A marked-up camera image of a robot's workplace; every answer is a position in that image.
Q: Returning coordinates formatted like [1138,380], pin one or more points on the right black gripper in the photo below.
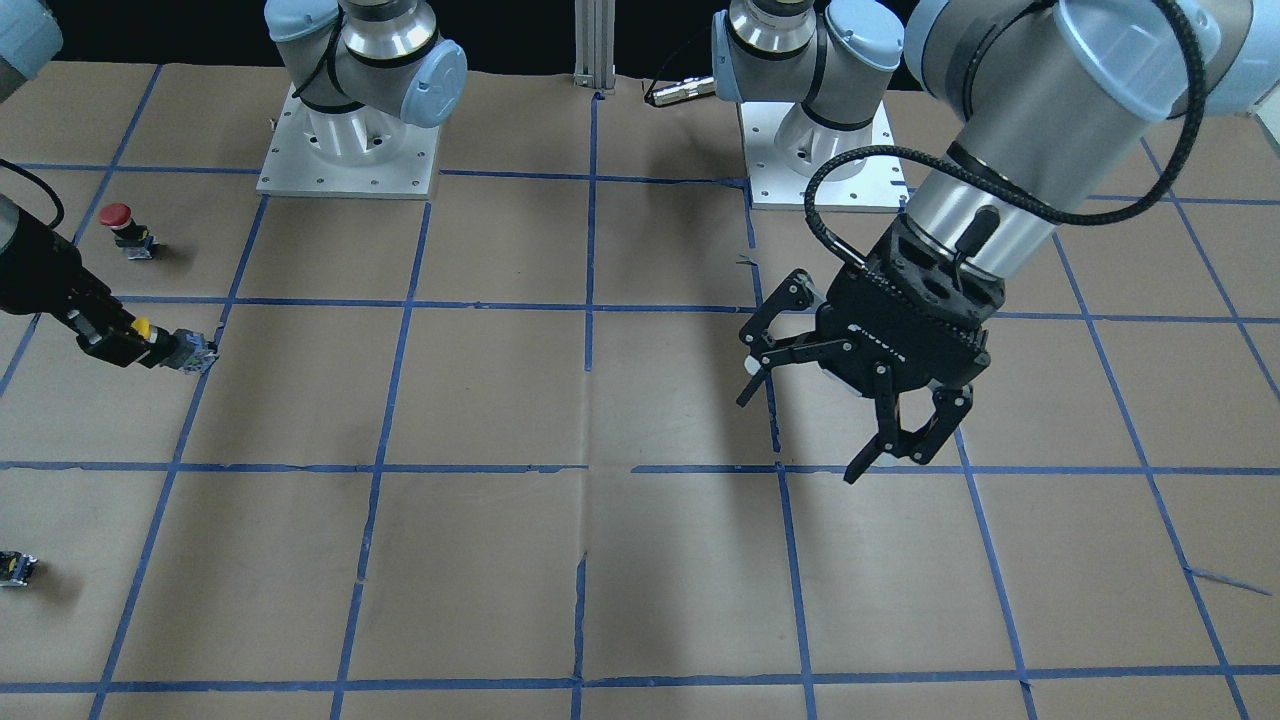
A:
[42,268]

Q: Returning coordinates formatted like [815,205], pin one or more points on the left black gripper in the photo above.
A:
[838,376]

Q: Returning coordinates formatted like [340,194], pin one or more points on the yellow push button switch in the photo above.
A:
[188,352]

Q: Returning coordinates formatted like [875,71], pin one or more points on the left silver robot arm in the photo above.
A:
[1074,113]

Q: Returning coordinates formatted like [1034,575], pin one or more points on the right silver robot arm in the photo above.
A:
[372,83]

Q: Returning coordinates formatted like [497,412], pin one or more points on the red push button switch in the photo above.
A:
[134,240]

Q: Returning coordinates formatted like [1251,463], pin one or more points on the small black switch block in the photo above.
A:
[17,568]

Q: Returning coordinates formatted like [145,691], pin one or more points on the aluminium frame post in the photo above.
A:
[594,22]

